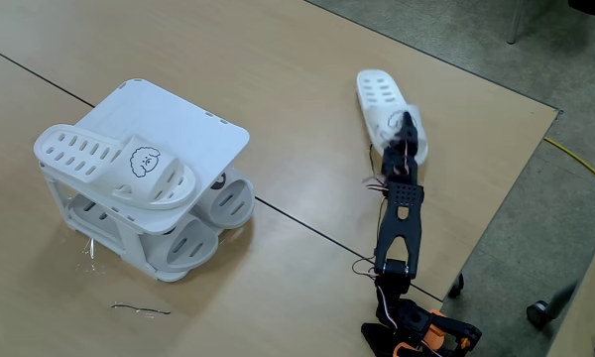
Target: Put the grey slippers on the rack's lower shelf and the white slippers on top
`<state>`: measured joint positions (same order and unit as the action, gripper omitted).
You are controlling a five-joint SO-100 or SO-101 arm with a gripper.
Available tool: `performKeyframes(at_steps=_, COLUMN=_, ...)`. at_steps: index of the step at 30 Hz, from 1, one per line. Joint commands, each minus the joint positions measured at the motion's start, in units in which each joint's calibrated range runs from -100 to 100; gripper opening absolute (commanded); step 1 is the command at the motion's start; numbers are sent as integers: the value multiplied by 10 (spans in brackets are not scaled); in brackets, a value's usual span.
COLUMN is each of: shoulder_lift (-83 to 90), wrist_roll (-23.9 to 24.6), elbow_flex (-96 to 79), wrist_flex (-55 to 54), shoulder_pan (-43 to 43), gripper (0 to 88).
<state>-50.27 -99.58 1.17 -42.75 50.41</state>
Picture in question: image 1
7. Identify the white dog slipper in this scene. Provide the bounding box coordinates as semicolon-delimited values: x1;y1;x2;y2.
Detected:
355;68;429;166
33;123;197;211

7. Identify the grey bear slipper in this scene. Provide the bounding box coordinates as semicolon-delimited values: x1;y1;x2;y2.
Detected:
67;194;220;272
195;168;256;231

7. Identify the white plastic two-tier shoe rack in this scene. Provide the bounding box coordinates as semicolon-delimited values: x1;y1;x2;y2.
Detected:
38;77;252;283

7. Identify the black table caster wheel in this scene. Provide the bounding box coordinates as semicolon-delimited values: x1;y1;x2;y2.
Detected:
448;273;465;299

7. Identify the metal chair leg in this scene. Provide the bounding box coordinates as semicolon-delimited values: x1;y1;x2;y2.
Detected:
506;0;526;46

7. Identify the grey chair base leg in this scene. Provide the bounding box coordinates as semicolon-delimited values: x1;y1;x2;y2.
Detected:
544;280;581;318

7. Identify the dark chair seat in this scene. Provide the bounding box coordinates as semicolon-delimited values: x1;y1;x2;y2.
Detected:
568;0;595;22

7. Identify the clear tape strip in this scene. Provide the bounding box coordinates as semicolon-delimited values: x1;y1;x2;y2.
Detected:
110;301;173;317

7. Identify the clear tape scrap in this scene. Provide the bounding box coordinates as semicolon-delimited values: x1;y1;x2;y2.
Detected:
81;237;98;272

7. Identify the yellow cable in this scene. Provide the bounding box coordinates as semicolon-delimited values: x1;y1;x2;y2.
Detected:
543;137;595;194

